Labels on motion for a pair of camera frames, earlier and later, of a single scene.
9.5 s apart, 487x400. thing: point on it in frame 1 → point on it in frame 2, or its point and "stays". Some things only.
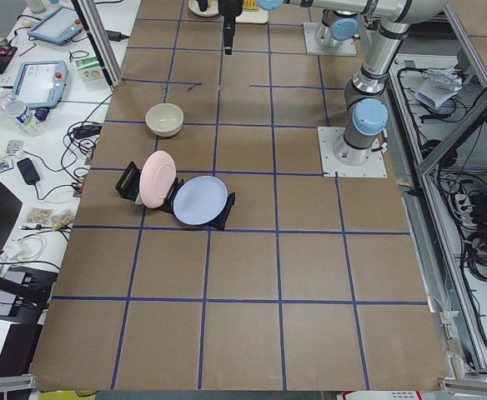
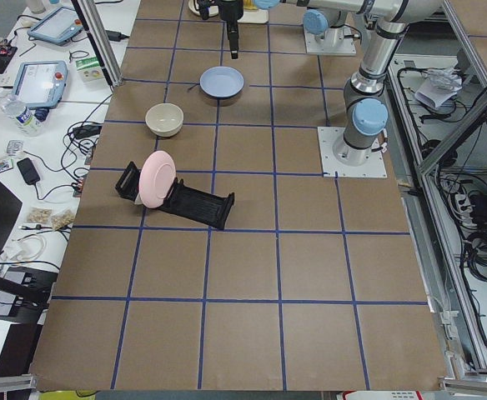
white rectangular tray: [258, 16] stays
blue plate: [199, 200] → [222, 82]
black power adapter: [28, 172] stays
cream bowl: [164, 119] stays
